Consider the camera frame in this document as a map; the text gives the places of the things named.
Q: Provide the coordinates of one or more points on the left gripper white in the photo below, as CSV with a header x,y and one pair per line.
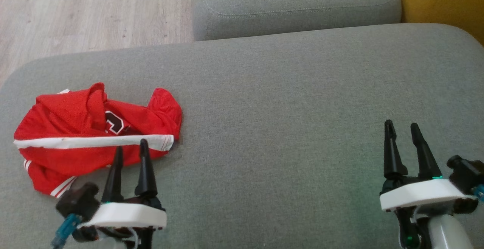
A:
x,y
128,215

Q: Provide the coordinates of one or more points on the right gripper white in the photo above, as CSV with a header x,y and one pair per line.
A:
x,y
419,194

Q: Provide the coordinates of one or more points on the grey sofa cushion with seam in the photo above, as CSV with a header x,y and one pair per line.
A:
x,y
295,7

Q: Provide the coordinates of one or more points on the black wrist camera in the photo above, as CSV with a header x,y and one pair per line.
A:
x,y
467,175
77,201

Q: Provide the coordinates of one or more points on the large grey fabric sofa seat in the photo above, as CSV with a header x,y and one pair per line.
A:
x,y
283,109

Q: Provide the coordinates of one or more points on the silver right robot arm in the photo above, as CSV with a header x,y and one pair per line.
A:
x,y
448,234

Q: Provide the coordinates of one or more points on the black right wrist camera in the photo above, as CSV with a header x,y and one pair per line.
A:
x,y
467,175

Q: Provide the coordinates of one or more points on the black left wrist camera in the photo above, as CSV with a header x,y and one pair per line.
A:
x,y
77,201

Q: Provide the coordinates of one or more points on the red shorts with white band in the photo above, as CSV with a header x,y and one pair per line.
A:
x,y
56,112

